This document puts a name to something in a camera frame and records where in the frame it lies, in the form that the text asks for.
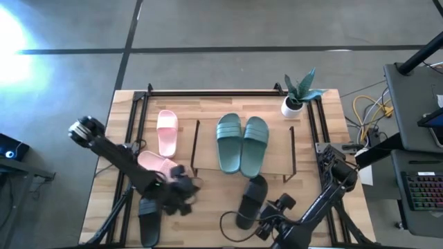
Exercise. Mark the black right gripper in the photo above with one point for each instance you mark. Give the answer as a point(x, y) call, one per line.
point(282, 224)

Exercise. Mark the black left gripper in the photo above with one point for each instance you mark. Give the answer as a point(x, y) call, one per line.
point(176, 190)

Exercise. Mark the black rubber slide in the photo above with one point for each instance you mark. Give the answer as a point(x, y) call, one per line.
point(149, 228)
point(249, 204)

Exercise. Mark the wooden shelf with black legs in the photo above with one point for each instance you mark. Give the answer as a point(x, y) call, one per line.
point(206, 148)

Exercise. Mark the pink rubber slide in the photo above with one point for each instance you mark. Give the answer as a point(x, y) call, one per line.
point(152, 162)
point(167, 138)

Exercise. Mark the green rubber slide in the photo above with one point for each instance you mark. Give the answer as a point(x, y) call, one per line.
point(228, 152)
point(254, 155)

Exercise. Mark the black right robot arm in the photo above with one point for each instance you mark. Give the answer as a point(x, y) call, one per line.
point(322, 204)

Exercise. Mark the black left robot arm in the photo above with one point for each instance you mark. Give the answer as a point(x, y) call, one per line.
point(117, 159)

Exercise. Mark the white box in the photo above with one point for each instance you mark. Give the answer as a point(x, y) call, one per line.
point(366, 176)

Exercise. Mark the snake plant in white pot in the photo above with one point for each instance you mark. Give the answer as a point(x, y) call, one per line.
point(290, 109)

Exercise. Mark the black desk support bar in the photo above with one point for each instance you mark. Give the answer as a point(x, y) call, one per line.
point(380, 152)

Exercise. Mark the grey keyboard tray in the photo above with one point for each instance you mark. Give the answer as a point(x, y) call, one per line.
point(422, 224)

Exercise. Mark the backlit computer keyboard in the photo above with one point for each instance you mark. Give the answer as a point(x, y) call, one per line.
point(425, 190)

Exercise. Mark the grey metal stand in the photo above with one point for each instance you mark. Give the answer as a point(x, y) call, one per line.
point(31, 170)

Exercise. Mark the grey desk surface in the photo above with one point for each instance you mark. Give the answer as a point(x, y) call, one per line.
point(408, 103)

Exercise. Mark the black box with blue light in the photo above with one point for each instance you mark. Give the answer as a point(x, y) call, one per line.
point(17, 145)

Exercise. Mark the black tablet with blue screen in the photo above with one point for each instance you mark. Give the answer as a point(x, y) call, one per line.
point(434, 121)

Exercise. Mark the black pole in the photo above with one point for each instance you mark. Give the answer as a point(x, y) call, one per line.
point(418, 55)

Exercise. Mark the black aluminium table frame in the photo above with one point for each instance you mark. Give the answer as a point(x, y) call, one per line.
point(207, 93)

